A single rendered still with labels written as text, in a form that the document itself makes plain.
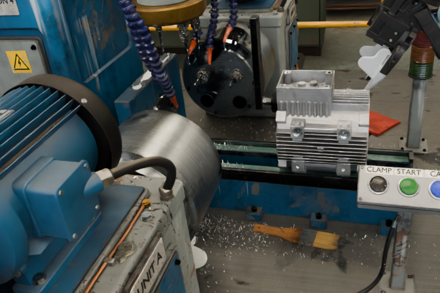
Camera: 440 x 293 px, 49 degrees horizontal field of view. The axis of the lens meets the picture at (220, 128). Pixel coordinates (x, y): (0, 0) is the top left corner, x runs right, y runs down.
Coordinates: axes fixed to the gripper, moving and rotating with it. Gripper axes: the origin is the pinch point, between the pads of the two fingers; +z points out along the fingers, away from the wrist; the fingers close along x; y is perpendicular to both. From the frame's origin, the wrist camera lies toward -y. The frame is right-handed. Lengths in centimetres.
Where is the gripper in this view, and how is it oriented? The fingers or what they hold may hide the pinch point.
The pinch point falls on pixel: (372, 81)
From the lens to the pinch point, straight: 103.9
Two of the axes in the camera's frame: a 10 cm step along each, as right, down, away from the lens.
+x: -2.8, 4.9, -8.2
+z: -3.9, 7.3, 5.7
